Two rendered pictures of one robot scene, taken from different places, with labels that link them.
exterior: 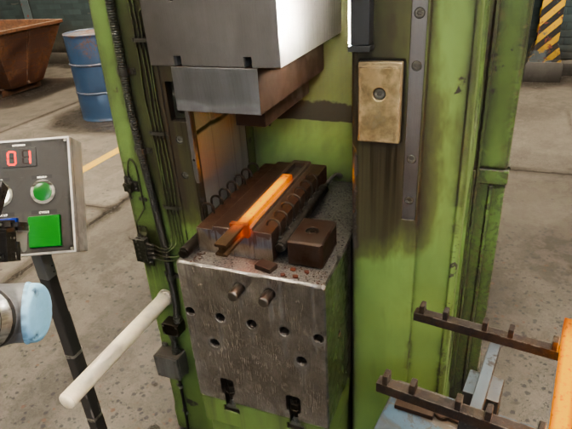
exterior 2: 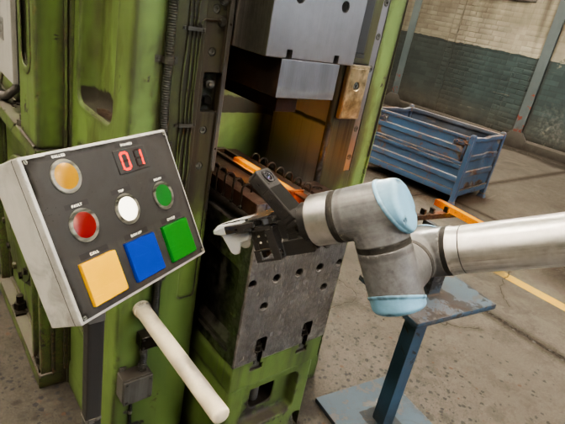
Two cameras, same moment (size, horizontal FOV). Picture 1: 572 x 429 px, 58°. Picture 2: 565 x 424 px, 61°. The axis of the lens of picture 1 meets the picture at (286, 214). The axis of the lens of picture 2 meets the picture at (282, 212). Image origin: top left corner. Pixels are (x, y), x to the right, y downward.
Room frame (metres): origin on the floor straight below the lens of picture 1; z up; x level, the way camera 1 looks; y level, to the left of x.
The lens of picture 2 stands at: (0.55, 1.28, 1.48)
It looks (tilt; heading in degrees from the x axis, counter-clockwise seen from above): 23 degrees down; 294
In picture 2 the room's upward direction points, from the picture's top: 11 degrees clockwise
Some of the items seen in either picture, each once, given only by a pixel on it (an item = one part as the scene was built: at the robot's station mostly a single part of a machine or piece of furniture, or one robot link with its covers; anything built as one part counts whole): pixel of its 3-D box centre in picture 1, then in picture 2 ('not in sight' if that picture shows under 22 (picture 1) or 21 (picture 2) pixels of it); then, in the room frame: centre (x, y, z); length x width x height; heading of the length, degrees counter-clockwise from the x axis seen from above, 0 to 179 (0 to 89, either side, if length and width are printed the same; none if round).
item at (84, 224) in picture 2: not in sight; (84, 225); (1.13, 0.77, 1.09); 0.05 x 0.03 x 0.04; 67
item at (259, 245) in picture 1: (268, 203); (243, 181); (1.26, 0.05, 0.96); 0.42 x 0.20 x 0.09; 157
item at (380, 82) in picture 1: (380, 102); (352, 92); (1.07, -0.21, 1.27); 0.09 x 0.02 x 0.17; 67
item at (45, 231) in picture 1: (45, 231); (177, 239); (1.09, 0.57, 1.01); 0.07 x 0.05 x 0.07; 92
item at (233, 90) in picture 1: (256, 68); (261, 64); (1.26, 0.05, 1.32); 0.42 x 0.20 x 0.10; 157
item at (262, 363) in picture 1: (294, 284); (244, 251); (1.25, -0.01, 0.69); 0.56 x 0.38 x 0.45; 157
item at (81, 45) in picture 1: (100, 74); not in sight; (5.72, 1.89, 0.44); 0.59 x 0.59 x 0.88
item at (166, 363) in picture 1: (172, 361); (134, 383); (1.32, 0.41, 0.36); 0.09 x 0.07 x 0.12; 67
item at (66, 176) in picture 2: not in sight; (66, 176); (1.17, 0.78, 1.16); 0.05 x 0.03 x 0.04; 67
